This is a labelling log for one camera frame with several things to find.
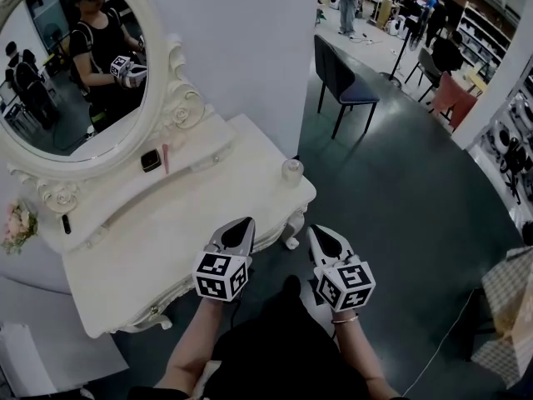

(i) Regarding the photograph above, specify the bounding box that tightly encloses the grey chair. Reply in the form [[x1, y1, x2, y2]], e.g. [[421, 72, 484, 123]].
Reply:
[[405, 47, 445, 102]]

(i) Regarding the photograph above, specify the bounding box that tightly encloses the checkered cloth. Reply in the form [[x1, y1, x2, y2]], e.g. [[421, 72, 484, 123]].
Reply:
[[470, 246, 533, 391]]

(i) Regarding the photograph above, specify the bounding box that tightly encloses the person's black clothing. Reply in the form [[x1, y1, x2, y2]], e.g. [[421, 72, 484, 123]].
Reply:
[[127, 274, 372, 400]]

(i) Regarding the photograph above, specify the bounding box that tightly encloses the white dressing table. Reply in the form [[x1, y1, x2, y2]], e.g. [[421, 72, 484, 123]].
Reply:
[[41, 112, 318, 340]]

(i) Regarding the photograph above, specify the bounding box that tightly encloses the oval white-framed mirror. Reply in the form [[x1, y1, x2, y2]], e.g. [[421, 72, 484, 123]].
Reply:
[[0, 0, 217, 217]]

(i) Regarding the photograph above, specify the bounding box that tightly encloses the small clear bottle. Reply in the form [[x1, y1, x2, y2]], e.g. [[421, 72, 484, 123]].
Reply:
[[281, 157, 304, 189]]

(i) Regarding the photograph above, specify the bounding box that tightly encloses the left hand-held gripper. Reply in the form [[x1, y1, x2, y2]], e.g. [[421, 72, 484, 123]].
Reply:
[[192, 217, 256, 303]]

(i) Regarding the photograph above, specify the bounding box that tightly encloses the cardboard box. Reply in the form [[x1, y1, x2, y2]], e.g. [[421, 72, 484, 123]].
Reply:
[[376, 0, 395, 31]]

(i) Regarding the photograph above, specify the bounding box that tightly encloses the pink flower bouquet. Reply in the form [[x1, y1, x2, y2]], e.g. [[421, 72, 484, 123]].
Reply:
[[0, 199, 40, 257]]

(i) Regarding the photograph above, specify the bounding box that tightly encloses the black standing fan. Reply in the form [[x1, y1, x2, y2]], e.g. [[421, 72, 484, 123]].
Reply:
[[388, 6, 431, 88]]

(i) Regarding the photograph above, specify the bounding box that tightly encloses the person's right forearm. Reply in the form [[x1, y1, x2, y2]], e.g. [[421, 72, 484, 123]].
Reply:
[[331, 309, 401, 400]]

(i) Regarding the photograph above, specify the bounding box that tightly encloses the person's left forearm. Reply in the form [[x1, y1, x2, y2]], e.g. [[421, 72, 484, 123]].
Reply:
[[152, 294, 235, 391]]

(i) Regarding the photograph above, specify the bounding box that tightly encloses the dark padded chair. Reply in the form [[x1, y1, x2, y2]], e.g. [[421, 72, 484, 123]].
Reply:
[[312, 33, 381, 141]]

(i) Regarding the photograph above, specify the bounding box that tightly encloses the white storage shelf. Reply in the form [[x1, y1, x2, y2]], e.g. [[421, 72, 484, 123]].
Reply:
[[455, 0, 514, 75]]

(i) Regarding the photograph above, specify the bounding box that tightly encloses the orange chair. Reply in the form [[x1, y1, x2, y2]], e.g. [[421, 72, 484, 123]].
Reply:
[[430, 71, 478, 132]]

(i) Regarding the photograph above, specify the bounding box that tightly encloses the shelf with white appliances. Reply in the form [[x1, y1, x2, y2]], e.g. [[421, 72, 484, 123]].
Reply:
[[466, 79, 533, 227]]

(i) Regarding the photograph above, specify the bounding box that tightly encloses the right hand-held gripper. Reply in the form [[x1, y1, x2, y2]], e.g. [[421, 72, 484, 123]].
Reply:
[[306, 224, 376, 313]]

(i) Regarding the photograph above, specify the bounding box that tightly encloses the black square compact case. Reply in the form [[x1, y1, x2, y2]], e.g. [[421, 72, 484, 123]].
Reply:
[[140, 149, 162, 173]]

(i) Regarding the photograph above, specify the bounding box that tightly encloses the white floor cable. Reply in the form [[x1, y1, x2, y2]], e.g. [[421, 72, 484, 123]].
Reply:
[[401, 287, 476, 398]]

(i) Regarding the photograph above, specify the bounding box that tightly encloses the white flat board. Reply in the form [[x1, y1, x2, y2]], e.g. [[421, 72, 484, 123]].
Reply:
[[0, 322, 131, 396]]

